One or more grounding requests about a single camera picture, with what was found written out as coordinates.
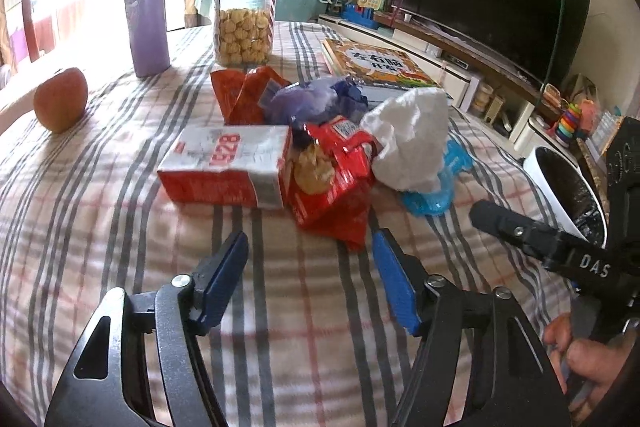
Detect white tissue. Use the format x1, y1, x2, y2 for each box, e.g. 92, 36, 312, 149
360, 87, 450, 192

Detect plaid tablecloth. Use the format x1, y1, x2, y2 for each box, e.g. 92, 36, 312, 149
0, 21, 576, 427

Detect green stick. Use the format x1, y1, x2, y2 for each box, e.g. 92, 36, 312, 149
545, 0, 568, 88

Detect black television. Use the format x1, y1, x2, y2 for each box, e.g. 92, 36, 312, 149
392, 0, 591, 90

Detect orange red wrapper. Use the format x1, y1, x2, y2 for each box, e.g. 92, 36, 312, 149
210, 66, 293, 126

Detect red and white carton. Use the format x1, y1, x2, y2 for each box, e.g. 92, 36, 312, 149
156, 124, 295, 210

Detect clear cookie jar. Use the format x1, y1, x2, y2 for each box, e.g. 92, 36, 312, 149
210, 0, 282, 68

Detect brown wooden TV riser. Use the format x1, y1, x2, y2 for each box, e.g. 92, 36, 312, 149
375, 11, 561, 118

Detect brown paper bag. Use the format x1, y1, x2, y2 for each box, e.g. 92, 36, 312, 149
562, 74, 601, 108

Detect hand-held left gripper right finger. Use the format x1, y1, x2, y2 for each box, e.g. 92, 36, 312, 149
371, 228, 571, 427

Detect red snack bag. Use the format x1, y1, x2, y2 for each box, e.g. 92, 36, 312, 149
290, 117, 383, 252

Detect small jar in cabinet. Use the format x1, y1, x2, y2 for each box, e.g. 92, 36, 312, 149
472, 84, 496, 115

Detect red apple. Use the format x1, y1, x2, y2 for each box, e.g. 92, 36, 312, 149
33, 67, 89, 134

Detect person's right hand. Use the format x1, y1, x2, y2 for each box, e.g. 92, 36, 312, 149
542, 312, 632, 424

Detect blue plastic wrapper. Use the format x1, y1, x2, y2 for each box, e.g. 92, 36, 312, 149
400, 139, 473, 218

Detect white TV cabinet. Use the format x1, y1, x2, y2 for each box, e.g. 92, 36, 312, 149
317, 14, 551, 150

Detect white bin with black liner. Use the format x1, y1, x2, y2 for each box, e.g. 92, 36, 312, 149
522, 147, 611, 250

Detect blue block toy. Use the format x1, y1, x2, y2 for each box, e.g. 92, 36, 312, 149
341, 4, 386, 30

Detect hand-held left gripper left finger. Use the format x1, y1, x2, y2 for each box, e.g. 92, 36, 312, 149
44, 231, 250, 427

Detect purple wrapper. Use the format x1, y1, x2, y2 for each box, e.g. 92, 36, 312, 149
265, 76, 370, 132

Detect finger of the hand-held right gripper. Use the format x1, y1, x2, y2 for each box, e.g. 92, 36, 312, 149
470, 200, 571, 264

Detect purple thermos bottle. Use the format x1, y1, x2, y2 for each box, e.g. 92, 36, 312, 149
123, 0, 172, 78

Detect rainbow stacking ring toy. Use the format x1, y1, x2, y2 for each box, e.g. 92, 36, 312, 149
556, 103, 586, 148

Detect colourful children's book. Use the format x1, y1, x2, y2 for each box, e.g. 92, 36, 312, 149
320, 38, 453, 105

